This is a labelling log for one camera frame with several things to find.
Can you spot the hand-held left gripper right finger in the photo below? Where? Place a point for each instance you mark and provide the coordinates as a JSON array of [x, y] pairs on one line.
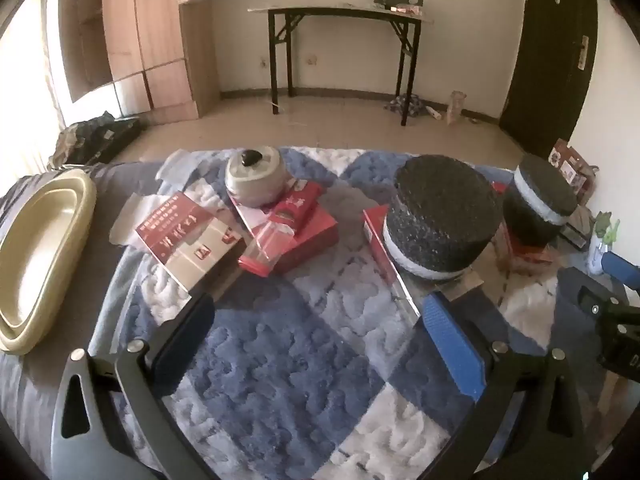
[[452, 345]]

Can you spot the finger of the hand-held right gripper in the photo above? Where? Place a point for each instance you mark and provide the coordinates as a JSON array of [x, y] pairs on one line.
[[619, 266], [594, 302]]

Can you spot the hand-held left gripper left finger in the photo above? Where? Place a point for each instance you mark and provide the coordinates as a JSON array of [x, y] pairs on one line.
[[185, 340]]

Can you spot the green and white box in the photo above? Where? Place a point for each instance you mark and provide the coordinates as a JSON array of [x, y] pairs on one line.
[[602, 250]]

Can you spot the small black foam cylinder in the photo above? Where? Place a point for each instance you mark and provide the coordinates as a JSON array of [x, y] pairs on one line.
[[535, 200]]

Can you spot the maroon and silver carton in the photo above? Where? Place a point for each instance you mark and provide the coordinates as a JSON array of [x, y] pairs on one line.
[[175, 230]]

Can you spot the red box with clear lid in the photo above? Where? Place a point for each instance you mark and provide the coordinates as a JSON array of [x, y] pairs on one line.
[[377, 240]]

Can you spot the large black foam cylinder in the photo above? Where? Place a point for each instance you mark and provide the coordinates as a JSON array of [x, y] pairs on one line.
[[440, 210]]

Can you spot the red patterned box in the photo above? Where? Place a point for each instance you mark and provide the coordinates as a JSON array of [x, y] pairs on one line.
[[315, 240]]

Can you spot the cream plastic basin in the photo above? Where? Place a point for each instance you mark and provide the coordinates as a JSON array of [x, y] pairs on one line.
[[35, 260]]

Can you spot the red and white carton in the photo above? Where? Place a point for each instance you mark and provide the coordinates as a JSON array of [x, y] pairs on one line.
[[292, 207]]

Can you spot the grey round container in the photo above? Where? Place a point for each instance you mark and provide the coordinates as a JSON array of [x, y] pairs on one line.
[[255, 180]]

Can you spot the grey bed sheet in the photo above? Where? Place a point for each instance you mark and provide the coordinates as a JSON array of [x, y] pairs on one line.
[[102, 280]]

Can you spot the blue and white blanket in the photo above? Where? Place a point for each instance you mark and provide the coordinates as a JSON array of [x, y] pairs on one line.
[[300, 340]]

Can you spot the red printed carton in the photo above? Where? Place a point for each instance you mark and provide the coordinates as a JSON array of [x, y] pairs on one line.
[[567, 157]]

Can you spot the large white cloth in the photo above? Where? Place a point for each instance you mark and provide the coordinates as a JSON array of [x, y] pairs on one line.
[[132, 217]]

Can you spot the thin white cloth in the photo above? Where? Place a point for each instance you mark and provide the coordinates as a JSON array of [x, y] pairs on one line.
[[175, 165]]

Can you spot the dark door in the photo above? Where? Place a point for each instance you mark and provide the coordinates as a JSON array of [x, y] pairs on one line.
[[550, 60]]

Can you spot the clear plastic bottle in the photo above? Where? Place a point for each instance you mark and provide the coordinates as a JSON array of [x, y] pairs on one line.
[[457, 105]]

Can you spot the pile of clothes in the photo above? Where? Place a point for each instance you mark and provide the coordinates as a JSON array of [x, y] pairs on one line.
[[67, 142]]

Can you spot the white tube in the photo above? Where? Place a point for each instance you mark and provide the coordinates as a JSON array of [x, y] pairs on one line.
[[432, 112]]

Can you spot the dark patterned cloth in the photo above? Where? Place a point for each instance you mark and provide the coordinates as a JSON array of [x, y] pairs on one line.
[[407, 105]]

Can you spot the white and red curtain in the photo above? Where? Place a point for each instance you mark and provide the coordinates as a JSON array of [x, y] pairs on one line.
[[35, 85]]

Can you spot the wooden wardrobe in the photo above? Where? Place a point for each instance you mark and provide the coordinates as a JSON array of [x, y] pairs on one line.
[[155, 35]]

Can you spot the small red packet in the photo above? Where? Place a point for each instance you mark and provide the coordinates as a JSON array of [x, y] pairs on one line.
[[407, 9]]

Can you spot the black-legged folding table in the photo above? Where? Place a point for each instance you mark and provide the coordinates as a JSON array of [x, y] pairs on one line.
[[350, 11]]

